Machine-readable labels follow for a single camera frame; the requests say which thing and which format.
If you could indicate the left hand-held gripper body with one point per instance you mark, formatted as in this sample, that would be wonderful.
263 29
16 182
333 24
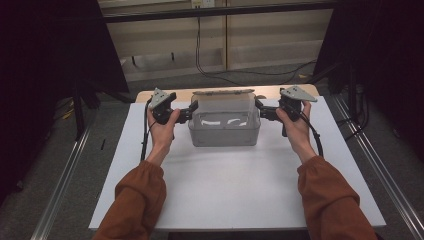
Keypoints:
163 115

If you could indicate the aluminium floor rail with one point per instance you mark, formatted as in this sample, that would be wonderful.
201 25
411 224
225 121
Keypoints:
380 163
63 180

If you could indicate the black crossbar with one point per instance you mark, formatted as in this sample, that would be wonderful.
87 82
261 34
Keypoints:
216 11

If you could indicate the clear grey lidded plastic box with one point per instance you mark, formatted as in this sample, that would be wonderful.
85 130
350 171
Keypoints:
224 135

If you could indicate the wooden table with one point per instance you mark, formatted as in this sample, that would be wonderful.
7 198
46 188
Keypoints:
186 94

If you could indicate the person's right hand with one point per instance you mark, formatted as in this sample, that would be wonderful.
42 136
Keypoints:
297 133

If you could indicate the black metal stand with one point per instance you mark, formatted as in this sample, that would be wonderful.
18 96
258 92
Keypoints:
79 113

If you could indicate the person's left hand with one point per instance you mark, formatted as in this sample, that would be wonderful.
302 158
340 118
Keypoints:
162 135

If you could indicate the white wall outlet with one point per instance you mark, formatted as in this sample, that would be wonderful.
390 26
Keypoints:
203 3

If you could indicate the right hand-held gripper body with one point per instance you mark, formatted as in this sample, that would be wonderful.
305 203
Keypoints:
293 106

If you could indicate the black curtain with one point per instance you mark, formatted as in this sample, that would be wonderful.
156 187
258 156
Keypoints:
40 66
386 66

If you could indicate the yellow floor item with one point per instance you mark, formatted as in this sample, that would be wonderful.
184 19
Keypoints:
68 114

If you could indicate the white table board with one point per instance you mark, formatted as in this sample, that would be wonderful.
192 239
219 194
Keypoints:
230 186

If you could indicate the small black floor piece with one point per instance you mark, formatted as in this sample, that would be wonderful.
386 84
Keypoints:
103 144

